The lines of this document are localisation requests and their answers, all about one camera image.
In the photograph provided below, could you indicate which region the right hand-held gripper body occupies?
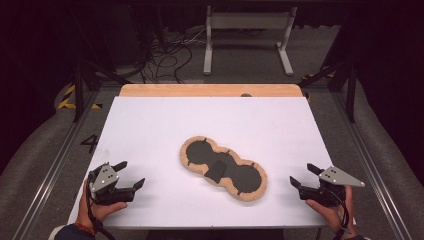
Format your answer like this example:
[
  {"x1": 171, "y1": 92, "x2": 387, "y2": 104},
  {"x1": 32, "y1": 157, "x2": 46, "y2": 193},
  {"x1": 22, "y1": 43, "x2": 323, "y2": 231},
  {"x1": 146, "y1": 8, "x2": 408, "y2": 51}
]
[{"x1": 298, "y1": 165, "x2": 366, "y2": 208}]

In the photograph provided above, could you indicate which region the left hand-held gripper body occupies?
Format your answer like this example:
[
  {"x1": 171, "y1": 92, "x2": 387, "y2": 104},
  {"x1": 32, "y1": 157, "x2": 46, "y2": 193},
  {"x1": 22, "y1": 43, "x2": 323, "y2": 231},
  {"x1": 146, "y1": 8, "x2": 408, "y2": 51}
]
[{"x1": 88, "y1": 162, "x2": 136, "y2": 206}]

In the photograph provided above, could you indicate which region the red bracelet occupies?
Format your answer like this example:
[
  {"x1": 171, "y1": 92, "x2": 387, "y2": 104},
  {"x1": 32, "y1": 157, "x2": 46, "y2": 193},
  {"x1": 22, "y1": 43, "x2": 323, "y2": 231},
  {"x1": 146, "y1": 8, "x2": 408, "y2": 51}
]
[{"x1": 74, "y1": 221, "x2": 97, "y2": 236}]

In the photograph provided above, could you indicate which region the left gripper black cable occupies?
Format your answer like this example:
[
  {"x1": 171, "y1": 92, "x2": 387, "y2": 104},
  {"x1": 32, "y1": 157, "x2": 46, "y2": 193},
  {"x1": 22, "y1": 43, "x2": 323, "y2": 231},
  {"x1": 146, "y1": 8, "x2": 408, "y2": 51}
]
[{"x1": 85, "y1": 173, "x2": 116, "y2": 240}]

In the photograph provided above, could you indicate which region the aluminium floor rail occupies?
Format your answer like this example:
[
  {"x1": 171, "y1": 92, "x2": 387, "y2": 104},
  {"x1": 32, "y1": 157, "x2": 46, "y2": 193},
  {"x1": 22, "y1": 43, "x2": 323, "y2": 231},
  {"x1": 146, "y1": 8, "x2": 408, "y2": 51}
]
[
  {"x1": 331, "y1": 89, "x2": 413, "y2": 240},
  {"x1": 13, "y1": 89, "x2": 101, "y2": 240}
]

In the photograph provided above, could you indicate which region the person's left hand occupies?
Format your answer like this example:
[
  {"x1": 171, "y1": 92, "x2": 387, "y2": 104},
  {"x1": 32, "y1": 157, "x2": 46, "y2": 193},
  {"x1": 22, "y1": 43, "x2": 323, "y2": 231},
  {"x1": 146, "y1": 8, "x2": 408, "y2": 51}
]
[{"x1": 78, "y1": 179, "x2": 129, "y2": 229}]

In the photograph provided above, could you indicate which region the person's right hand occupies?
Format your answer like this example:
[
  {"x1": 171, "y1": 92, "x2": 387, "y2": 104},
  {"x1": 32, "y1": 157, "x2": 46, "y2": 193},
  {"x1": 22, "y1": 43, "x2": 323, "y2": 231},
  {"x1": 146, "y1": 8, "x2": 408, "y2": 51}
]
[{"x1": 304, "y1": 184, "x2": 358, "y2": 239}]

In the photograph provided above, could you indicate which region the grey metal stand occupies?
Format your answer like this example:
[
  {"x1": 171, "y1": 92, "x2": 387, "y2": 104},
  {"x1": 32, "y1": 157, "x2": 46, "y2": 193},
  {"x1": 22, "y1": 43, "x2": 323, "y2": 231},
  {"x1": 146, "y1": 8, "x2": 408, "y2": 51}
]
[{"x1": 203, "y1": 5, "x2": 298, "y2": 77}]

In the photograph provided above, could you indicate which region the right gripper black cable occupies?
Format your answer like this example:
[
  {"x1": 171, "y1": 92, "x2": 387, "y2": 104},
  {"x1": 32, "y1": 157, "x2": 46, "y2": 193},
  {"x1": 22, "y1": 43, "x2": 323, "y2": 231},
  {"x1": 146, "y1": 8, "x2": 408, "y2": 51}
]
[{"x1": 328, "y1": 189, "x2": 351, "y2": 240}]

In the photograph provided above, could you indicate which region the wooden table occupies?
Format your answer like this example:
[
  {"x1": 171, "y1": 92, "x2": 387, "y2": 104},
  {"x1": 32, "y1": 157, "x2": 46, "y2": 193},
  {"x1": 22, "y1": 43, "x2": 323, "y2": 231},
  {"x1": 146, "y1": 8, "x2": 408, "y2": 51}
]
[{"x1": 119, "y1": 83, "x2": 304, "y2": 98}]

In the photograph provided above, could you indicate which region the white board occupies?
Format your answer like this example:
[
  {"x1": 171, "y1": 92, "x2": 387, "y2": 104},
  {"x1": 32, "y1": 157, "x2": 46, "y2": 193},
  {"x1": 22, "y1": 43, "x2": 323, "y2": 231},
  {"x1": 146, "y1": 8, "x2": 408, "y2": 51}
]
[{"x1": 67, "y1": 96, "x2": 357, "y2": 230}]

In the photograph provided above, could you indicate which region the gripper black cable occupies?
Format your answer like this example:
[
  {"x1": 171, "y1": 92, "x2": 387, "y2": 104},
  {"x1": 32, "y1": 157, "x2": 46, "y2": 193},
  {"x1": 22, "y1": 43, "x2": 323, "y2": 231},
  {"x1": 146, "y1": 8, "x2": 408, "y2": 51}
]
[
  {"x1": 328, "y1": 189, "x2": 351, "y2": 240},
  {"x1": 85, "y1": 173, "x2": 116, "y2": 240}
]

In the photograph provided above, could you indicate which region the tangle of floor cables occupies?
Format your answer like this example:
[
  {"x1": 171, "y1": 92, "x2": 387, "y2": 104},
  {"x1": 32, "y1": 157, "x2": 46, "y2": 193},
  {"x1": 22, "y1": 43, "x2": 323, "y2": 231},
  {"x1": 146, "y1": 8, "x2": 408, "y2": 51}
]
[{"x1": 139, "y1": 26, "x2": 214, "y2": 84}]

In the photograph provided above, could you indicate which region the black metal stand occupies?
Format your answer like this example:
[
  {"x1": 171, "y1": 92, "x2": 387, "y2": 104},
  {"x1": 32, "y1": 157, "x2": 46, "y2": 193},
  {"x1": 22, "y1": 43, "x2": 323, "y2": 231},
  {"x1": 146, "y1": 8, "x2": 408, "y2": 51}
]
[
  {"x1": 298, "y1": 61, "x2": 359, "y2": 124},
  {"x1": 68, "y1": 6, "x2": 134, "y2": 124}
]

